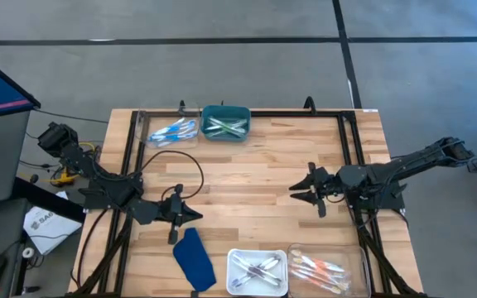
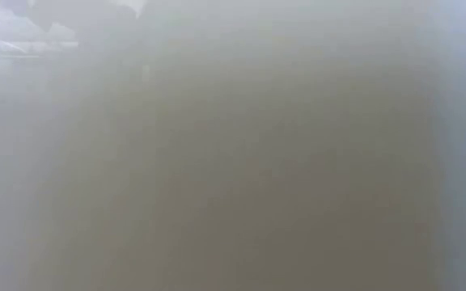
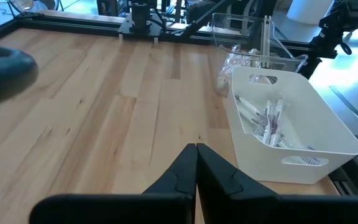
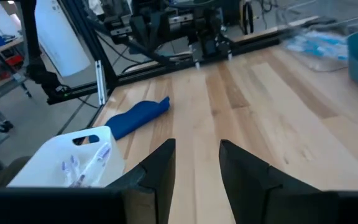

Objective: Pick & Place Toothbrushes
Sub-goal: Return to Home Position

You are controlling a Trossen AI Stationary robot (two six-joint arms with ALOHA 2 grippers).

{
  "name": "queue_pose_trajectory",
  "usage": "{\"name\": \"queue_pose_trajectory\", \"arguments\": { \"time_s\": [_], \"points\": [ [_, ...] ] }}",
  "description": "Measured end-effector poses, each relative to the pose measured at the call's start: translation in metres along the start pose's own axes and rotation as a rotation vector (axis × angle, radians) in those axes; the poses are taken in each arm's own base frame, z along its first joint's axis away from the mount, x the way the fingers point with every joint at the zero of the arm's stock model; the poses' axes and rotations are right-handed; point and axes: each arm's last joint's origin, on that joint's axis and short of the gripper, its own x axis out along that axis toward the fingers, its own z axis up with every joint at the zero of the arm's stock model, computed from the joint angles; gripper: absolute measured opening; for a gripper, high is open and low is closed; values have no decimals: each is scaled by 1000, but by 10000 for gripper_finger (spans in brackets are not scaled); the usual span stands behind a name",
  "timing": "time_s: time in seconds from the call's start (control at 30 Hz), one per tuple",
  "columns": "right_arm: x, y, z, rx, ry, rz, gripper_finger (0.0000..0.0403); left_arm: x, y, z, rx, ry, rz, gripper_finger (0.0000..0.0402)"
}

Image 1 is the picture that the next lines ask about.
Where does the yellow cable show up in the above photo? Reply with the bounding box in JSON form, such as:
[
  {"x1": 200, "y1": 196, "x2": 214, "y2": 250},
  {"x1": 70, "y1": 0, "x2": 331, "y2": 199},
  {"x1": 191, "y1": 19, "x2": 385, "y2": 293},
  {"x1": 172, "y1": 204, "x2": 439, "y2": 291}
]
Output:
[{"x1": 49, "y1": 141, "x2": 99, "y2": 187}]

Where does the dark blue cloth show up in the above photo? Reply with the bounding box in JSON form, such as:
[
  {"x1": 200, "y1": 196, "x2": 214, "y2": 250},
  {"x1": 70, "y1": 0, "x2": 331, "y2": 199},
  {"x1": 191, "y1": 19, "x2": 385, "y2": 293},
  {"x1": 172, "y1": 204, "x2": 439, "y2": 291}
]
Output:
[{"x1": 172, "y1": 227, "x2": 218, "y2": 293}]

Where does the black aluminium table frame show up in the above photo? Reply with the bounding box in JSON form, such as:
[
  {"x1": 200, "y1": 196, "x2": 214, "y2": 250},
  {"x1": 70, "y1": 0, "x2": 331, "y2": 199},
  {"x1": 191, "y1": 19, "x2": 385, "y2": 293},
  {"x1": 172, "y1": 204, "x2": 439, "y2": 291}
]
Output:
[{"x1": 70, "y1": 99, "x2": 428, "y2": 298}]

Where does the clear plastic bin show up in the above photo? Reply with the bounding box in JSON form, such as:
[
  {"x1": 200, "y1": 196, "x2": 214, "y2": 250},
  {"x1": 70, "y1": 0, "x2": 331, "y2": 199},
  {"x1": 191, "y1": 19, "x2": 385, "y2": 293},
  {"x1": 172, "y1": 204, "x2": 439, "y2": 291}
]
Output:
[
  {"x1": 287, "y1": 243, "x2": 373, "y2": 298},
  {"x1": 136, "y1": 104, "x2": 202, "y2": 149}
]

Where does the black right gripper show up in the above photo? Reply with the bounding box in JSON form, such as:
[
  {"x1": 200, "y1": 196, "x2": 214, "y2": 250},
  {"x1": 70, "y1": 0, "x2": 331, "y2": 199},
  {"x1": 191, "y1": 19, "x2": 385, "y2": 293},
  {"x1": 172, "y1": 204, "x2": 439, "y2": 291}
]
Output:
[{"x1": 288, "y1": 161, "x2": 341, "y2": 219}]

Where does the teal plastic bin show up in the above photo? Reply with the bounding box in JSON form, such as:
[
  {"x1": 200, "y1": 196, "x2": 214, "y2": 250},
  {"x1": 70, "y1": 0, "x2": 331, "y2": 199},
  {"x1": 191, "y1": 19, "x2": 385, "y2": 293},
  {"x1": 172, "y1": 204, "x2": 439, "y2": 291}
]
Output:
[{"x1": 200, "y1": 104, "x2": 252, "y2": 143}]

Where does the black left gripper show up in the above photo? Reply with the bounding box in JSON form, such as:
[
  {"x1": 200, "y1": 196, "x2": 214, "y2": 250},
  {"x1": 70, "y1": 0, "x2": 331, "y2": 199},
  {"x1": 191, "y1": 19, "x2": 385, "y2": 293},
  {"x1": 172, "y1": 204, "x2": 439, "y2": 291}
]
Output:
[{"x1": 160, "y1": 183, "x2": 204, "y2": 246}]

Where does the thick black cable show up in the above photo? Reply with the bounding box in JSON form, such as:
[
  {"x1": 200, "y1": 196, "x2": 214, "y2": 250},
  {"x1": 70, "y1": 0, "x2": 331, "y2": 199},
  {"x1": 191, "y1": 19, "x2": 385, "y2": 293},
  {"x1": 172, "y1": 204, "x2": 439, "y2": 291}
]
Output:
[{"x1": 70, "y1": 209, "x2": 109, "y2": 287}]

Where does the white printed paper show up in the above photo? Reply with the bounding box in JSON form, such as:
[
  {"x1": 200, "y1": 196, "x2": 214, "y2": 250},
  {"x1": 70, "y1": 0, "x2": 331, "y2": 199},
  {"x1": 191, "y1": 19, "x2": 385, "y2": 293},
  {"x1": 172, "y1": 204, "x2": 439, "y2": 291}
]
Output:
[{"x1": 22, "y1": 190, "x2": 84, "y2": 256}]

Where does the thin black cable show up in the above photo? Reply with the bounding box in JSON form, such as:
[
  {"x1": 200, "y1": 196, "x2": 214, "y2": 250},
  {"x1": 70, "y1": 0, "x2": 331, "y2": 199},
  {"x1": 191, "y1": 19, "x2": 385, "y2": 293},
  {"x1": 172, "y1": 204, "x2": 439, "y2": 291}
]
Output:
[{"x1": 34, "y1": 108, "x2": 109, "y2": 125}]

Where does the white plastic bin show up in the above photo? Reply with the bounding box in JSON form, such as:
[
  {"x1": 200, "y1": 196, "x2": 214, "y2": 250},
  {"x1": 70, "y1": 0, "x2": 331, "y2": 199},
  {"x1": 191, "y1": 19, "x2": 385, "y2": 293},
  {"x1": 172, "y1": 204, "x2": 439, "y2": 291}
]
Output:
[{"x1": 226, "y1": 248, "x2": 289, "y2": 297}]

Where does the green toothbrush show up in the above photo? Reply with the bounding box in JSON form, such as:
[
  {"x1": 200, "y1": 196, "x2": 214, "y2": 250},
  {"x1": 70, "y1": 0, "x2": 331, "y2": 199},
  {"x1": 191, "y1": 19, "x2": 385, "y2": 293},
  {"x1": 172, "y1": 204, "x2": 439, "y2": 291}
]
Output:
[
  {"x1": 205, "y1": 126, "x2": 246, "y2": 138},
  {"x1": 207, "y1": 117, "x2": 248, "y2": 136},
  {"x1": 205, "y1": 118, "x2": 248, "y2": 132}
]

